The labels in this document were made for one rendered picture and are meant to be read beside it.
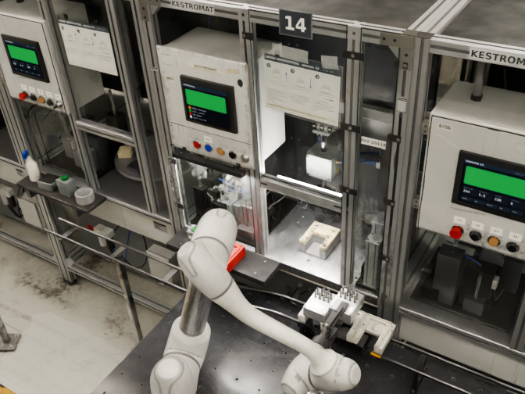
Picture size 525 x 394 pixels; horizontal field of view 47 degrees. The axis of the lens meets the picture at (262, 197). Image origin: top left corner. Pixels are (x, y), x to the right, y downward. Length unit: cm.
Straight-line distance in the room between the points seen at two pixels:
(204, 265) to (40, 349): 212
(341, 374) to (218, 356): 76
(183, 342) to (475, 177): 121
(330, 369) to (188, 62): 124
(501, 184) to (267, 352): 122
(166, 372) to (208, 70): 112
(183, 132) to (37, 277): 204
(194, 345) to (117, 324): 150
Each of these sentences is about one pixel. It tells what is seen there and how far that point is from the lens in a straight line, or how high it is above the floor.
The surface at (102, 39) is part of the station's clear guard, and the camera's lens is 270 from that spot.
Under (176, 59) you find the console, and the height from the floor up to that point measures 179.
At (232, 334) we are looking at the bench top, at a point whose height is 68.
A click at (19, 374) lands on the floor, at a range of 378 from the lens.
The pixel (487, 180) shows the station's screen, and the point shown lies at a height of 163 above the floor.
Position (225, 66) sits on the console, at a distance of 228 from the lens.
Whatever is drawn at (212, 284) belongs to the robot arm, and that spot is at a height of 141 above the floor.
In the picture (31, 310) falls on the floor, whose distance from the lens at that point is 410.
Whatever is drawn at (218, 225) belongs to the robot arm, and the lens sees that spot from 198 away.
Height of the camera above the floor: 272
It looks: 36 degrees down
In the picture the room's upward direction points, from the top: 4 degrees counter-clockwise
